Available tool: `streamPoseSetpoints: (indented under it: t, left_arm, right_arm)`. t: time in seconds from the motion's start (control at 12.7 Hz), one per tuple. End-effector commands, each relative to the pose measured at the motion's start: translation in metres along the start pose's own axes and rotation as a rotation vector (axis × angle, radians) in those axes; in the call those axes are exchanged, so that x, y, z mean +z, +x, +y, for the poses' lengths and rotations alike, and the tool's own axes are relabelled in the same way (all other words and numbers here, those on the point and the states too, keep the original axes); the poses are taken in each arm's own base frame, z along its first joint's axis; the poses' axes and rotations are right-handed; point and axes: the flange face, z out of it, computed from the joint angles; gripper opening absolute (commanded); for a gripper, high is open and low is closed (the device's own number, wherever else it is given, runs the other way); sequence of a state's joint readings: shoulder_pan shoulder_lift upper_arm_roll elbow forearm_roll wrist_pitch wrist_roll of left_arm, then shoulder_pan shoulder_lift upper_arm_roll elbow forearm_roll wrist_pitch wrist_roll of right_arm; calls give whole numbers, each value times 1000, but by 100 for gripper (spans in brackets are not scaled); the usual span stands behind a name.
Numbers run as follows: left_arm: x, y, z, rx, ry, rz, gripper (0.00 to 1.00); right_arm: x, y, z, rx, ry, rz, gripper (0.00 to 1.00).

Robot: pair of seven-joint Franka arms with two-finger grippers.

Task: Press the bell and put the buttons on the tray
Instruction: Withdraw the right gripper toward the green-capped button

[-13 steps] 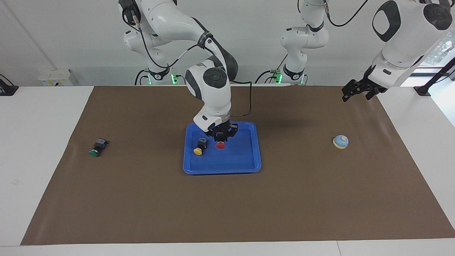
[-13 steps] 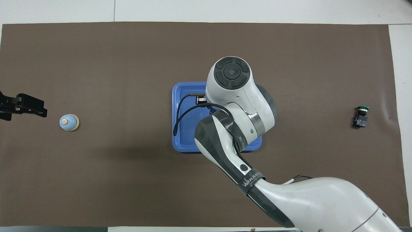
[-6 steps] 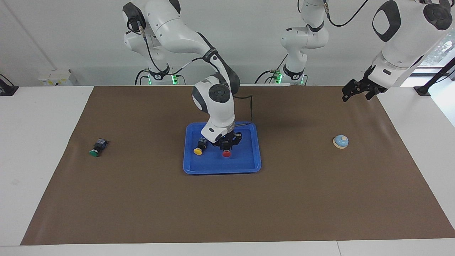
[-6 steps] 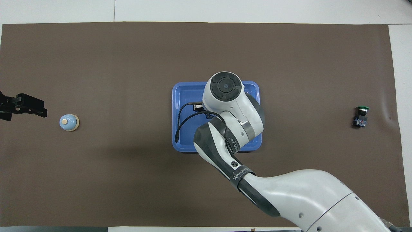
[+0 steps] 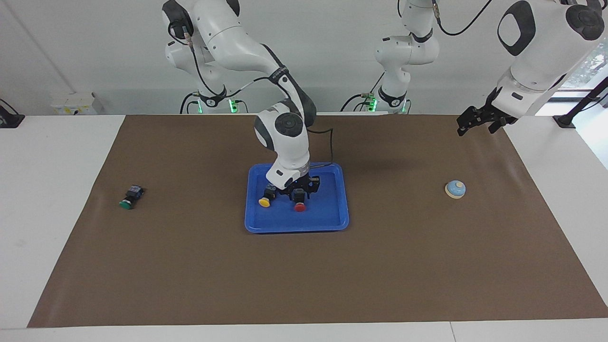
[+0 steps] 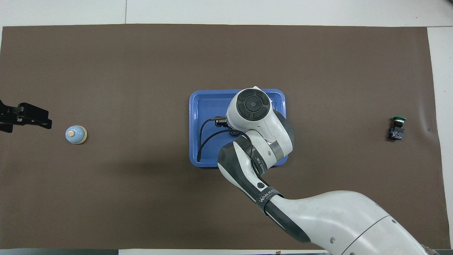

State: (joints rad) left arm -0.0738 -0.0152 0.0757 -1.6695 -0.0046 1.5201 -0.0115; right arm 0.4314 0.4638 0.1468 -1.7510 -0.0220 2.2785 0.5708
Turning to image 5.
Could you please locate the white box with yellow label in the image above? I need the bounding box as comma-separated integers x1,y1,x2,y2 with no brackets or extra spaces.
50,92,103,115

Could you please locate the black right base cable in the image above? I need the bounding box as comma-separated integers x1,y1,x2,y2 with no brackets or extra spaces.
179,90,248,115

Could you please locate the black left base cable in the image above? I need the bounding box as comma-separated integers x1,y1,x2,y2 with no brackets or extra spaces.
339,71,386,113

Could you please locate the black base cable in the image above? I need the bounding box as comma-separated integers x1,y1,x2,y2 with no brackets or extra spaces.
179,90,248,115
339,71,386,113

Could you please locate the yellow push button switch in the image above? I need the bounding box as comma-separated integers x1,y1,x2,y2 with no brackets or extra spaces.
258,185,279,208

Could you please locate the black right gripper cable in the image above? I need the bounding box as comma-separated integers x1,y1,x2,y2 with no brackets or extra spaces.
308,127,333,168

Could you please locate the black camera stand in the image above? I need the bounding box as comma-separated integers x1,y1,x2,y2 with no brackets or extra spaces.
553,76,608,129

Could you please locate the blue plastic tray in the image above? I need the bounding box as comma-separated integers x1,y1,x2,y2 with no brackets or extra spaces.
245,163,350,234

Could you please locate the brown table mat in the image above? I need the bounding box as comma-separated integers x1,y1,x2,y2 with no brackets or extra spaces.
27,114,608,328

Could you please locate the light blue call bell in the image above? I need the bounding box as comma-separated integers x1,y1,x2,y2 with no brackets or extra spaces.
445,180,466,200

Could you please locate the black cable along right arm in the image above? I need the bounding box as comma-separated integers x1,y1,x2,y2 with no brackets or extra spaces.
168,23,288,98

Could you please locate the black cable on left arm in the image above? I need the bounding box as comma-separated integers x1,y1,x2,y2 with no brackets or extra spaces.
430,0,495,37

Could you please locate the green push button switch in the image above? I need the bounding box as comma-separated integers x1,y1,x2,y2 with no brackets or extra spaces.
119,185,145,210

